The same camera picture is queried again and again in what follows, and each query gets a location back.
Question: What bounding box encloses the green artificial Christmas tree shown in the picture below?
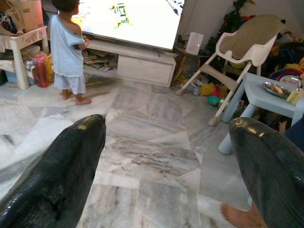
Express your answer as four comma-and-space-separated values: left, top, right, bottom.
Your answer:
205, 0, 257, 49

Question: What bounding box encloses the light blue plastic basin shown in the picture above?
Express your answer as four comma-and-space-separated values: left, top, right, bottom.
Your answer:
4, 70, 36, 86

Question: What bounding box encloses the green toy ball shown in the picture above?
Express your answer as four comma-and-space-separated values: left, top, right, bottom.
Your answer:
207, 95, 221, 107

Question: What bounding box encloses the white wooden television stand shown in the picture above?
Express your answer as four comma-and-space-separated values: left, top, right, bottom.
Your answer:
82, 33, 178, 88

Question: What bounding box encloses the large flat screen television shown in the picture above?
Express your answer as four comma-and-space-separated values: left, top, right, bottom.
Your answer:
71, 0, 185, 51

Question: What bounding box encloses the white box-shaped device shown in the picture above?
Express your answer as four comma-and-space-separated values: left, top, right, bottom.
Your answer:
185, 32, 204, 55

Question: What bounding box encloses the white plastic side table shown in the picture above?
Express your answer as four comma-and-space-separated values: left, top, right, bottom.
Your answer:
0, 26, 50, 90

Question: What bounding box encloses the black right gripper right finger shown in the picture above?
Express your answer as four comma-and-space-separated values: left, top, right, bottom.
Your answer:
228, 117, 304, 228

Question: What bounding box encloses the person's bare foot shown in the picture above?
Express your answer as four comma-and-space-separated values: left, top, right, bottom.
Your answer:
220, 202, 268, 228

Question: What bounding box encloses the person's leg in dark trousers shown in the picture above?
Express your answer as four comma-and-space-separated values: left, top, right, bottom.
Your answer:
284, 116, 304, 152

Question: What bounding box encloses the light blue plastic table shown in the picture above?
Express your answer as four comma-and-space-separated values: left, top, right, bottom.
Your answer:
218, 72, 304, 155

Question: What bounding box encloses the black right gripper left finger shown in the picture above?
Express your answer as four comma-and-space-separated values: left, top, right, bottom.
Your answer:
0, 114, 107, 228

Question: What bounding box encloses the pale yellow cup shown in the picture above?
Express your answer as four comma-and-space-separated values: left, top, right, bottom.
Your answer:
286, 90, 304, 105

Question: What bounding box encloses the small wooden side table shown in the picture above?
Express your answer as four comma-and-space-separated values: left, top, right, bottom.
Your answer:
174, 45, 208, 80

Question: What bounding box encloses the round red and blue toy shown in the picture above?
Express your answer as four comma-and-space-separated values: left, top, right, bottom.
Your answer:
269, 68, 304, 83

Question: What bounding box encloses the yellow plastic bag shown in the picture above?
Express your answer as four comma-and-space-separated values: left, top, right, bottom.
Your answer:
45, 54, 56, 83

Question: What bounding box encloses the brown cardboard box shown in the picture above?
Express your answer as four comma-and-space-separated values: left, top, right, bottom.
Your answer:
10, 0, 45, 33

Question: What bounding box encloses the red drinking bottle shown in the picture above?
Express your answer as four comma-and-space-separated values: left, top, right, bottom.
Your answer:
35, 54, 49, 88

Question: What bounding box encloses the pile of children's books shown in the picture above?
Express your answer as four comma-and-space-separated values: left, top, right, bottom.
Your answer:
82, 48, 118, 73

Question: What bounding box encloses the round metal plate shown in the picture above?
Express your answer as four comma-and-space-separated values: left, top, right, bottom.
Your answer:
262, 82, 292, 99

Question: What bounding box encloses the small child in blue clothes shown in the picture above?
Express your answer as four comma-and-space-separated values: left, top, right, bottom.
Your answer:
47, 0, 92, 105

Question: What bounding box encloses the white baby high chair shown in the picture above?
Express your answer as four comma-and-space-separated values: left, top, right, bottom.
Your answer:
175, 14, 285, 127

